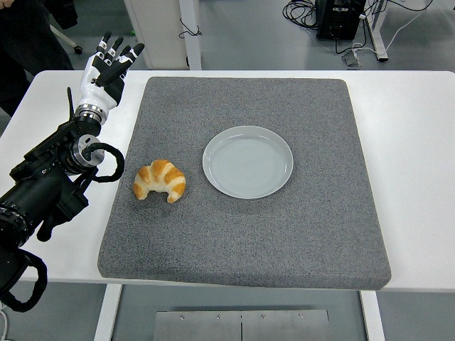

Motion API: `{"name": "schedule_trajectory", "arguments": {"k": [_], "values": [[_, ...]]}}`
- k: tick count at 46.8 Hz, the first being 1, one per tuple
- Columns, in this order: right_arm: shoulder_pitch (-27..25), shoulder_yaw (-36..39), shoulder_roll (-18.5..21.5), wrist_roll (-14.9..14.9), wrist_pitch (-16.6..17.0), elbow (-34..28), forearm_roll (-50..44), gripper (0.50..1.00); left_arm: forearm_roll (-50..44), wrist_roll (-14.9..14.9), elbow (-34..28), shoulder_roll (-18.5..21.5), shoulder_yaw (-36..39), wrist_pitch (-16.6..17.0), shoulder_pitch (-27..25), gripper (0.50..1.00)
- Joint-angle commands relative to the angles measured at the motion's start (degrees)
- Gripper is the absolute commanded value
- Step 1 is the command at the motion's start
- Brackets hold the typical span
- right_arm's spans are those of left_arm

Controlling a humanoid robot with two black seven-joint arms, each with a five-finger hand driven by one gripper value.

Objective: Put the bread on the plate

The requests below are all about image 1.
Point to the grey metal plate with screws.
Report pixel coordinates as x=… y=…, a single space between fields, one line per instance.
x=213 y=327

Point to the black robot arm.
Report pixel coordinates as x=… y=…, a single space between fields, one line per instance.
x=35 y=192

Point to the light grey round plate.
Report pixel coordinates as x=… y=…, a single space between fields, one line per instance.
x=249 y=167

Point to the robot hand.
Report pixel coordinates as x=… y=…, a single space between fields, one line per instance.
x=93 y=93

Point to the white table leg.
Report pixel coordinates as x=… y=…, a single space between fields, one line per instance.
x=373 y=319
x=106 y=312

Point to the clear plastic item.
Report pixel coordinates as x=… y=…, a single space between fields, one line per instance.
x=352 y=60

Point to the white desk frame leg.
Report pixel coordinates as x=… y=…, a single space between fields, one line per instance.
x=378 y=39

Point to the white cabinet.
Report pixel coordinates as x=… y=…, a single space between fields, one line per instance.
x=156 y=35

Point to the black computer box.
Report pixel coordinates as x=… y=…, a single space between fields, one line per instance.
x=337 y=21

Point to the office chair base with caster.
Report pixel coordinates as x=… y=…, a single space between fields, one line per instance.
x=69 y=40

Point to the person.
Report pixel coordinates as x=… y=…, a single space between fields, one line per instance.
x=21 y=42

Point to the croissant bread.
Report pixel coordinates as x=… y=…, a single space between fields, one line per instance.
x=167 y=177

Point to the grey speckled mat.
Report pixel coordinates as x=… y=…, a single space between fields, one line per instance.
x=249 y=241

